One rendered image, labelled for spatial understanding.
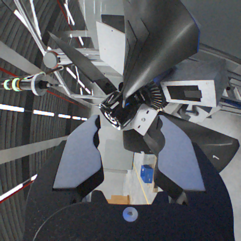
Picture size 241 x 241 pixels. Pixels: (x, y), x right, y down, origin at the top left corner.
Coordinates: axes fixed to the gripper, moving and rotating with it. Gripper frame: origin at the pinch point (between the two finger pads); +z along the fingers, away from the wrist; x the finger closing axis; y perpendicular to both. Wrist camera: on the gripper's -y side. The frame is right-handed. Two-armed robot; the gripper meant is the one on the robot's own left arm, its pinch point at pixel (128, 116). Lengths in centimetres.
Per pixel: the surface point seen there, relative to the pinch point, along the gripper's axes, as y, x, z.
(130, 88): -0.3, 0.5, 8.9
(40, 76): -1.6, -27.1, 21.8
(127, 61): -4.7, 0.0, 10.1
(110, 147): 530, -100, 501
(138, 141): 32.0, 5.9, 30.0
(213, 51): -13, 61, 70
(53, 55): -9, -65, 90
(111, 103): 8.0, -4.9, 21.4
